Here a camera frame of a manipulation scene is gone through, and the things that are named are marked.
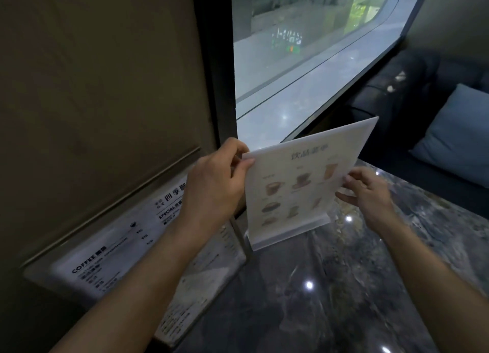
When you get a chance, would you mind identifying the person's right hand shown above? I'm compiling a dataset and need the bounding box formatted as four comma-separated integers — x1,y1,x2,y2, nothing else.
335,167,399,232

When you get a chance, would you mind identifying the person's left hand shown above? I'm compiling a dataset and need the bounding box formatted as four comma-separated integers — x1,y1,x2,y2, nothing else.
178,137,256,235

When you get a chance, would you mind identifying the white acrylic menu stand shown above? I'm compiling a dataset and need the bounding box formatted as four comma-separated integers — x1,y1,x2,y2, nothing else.
242,116,380,252

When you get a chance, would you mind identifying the person's right forearm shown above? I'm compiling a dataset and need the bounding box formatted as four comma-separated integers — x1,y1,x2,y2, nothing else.
376,214,489,353

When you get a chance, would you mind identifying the person's left forearm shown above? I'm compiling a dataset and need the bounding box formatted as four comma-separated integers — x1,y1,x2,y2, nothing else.
49,216,238,353

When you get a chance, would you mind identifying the dark sofa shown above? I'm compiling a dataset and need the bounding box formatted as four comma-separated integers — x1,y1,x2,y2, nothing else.
348,49,489,220

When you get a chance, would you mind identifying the glass window pane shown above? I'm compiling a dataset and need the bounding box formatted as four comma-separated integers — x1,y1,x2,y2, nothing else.
231,0,429,144

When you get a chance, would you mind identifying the blue cushion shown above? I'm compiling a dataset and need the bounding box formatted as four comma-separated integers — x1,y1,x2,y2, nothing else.
409,83,489,180

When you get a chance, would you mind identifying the large laminated menu sheet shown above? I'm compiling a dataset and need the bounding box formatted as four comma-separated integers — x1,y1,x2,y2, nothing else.
24,172,247,348

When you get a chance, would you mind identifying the dark window frame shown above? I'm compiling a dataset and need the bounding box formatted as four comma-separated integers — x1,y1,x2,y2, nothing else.
191,0,436,145

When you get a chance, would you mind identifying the metal wall trim strip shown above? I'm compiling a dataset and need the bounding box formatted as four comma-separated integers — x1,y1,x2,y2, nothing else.
20,146,202,268

